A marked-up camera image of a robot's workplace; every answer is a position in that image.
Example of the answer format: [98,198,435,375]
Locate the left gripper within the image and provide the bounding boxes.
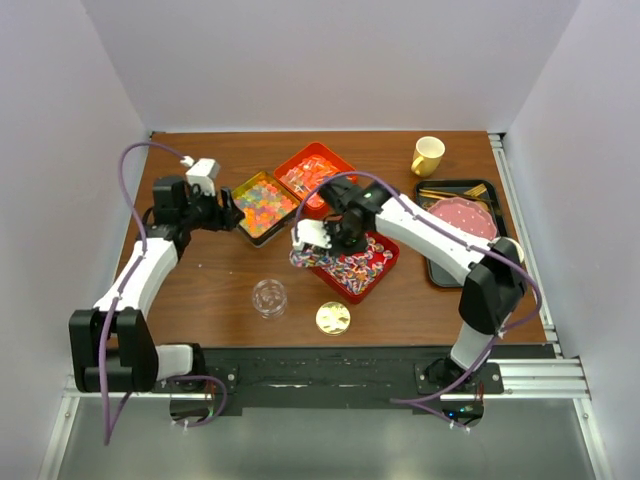
[179,183,243,232]

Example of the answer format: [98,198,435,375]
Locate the red lollipop tin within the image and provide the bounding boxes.
[311,232,400,304]

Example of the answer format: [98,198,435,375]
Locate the black gummy candy tin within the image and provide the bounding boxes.
[232,171,300,247]

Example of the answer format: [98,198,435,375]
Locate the metal scoop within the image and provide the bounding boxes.
[289,246,340,268]

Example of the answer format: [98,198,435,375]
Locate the orange candy tin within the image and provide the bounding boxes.
[273,142,355,201]

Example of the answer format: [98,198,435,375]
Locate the black tray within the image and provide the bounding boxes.
[413,178,521,288]

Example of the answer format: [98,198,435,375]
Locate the clear glass jar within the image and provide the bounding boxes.
[252,279,288,319]

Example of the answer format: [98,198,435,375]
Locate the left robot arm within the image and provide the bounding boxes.
[69,175,244,393]

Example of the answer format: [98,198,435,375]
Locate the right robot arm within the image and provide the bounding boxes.
[292,174,534,393]

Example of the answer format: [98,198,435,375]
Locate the gold round lid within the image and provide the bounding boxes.
[315,302,351,336]

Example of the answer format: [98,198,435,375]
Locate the gold chopsticks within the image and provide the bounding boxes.
[418,189,481,201]

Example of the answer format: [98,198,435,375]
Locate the yellow mug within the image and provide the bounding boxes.
[410,136,446,177]

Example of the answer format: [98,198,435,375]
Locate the pink dotted plate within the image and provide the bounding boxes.
[427,197,498,241]

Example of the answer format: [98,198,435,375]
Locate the gold fork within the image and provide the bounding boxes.
[461,183,492,205]

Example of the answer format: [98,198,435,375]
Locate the dark green cup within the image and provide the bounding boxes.
[500,236,525,264]

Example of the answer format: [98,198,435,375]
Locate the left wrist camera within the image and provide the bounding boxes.
[180,156,220,196]

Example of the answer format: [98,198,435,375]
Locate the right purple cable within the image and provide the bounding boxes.
[294,171,544,426]

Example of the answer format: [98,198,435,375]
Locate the purple cable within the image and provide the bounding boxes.
[294,171,544,426]
[97,141,228,446]

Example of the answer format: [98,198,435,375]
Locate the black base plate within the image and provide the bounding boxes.
[167,344,554,423]

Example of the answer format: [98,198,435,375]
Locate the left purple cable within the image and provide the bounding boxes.
[97,141,228,446]

